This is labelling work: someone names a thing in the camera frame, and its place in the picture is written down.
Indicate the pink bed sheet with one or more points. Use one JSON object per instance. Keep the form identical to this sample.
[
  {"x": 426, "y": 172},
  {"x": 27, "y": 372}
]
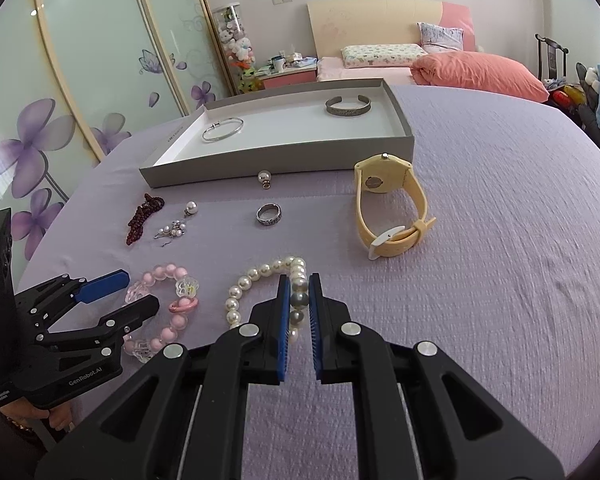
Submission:
[{"x": 360, "y": 74}]

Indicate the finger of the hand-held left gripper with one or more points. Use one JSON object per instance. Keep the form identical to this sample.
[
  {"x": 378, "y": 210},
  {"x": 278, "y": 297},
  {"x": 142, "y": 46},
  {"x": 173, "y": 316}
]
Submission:
[
  {"x": 130, "y": 315},
  {"x": 105, "y": 285}
]

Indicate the pearl drop earring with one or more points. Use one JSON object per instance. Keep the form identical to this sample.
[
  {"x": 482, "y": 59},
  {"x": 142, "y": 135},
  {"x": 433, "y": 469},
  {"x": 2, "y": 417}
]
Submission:
[{"x": 192, "y": 207}]

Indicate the black wooden chair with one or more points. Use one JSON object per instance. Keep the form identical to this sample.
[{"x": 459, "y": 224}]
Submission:
[{"x": 550, "y": 60}]

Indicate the thin silver bangle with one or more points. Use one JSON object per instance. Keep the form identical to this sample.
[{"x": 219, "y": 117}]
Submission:
[{"x": 225, "y": 136}]

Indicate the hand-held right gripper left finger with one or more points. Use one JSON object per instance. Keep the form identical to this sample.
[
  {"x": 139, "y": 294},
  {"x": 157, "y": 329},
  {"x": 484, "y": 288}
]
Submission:
[{"x": 281, "y": 330}]

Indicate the pearl cluster earring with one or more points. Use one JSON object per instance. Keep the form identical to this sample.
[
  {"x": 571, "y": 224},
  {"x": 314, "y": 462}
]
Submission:
[{"x": 172, "y": 230}]

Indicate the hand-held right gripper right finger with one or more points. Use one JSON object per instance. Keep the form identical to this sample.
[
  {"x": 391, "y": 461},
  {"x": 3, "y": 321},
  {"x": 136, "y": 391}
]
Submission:
[{"x": 315, "y": 330}]

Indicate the coral pink duvet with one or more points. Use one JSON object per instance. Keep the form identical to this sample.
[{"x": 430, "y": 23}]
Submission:
[{"x": 480, "y": 72}]

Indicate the cream pink headboard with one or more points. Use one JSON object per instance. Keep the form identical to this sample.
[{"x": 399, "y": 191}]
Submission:
[{"x": 370, "y": 22}]

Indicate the clear cylinder of plush toys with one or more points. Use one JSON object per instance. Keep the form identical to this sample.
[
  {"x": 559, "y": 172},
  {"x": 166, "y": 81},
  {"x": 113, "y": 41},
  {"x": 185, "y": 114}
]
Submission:
[{"x": 232, "y": 35}]

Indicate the white blue mug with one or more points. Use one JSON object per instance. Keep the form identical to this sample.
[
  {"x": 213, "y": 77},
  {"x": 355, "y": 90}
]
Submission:
[{"x": 278, "y": 64}]

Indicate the floral sliding door wardrobe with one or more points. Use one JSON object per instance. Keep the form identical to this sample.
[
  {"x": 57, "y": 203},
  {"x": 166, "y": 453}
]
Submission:
[{"x": 80, "y": 60}]

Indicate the patterned white pillow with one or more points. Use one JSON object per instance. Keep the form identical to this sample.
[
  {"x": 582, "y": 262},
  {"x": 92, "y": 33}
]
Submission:
[{"x": 380, "y": 55}]

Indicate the purple floral pillow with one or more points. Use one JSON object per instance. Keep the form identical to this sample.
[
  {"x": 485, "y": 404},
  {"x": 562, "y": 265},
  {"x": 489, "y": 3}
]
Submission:
[{"x": 440, "y": 37}]

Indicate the person's left hand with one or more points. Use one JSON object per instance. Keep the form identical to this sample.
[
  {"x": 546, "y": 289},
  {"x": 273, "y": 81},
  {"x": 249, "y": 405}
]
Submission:
[{"x": 57, "y": 417}]

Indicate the pink white nightstand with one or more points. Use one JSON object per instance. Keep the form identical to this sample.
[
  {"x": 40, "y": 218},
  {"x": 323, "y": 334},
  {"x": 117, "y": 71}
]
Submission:
[{"x": 290, "y": 78}]

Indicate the yellow wrist watch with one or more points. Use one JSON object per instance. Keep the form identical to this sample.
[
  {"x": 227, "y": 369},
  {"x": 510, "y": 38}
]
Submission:
[{"x": 380, "y": 180}]

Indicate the red yellow toy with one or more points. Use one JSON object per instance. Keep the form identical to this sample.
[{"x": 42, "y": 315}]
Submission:
[{"x": 562, "y": 92}]

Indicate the pearl earring with dark loop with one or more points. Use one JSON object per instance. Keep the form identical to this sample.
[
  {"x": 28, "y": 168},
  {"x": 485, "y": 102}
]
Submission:
[{"x": 264, "y": 176}]

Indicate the green plush toy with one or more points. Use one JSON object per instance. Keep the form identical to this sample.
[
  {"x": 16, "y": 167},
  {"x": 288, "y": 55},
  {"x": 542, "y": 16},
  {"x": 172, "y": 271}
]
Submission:
[{"x": 248, "y": 80}]

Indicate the black chair with clothes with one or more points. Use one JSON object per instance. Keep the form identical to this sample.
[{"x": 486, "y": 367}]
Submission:
[{"x": 587, "y": 115}]

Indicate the grey cardboard box tray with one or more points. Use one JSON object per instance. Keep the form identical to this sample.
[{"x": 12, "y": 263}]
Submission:
[{"x": 290, "y": 130}]

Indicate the purple bedspread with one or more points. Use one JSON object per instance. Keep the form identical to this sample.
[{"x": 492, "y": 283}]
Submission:
[{"x": 480, "y": 260}]

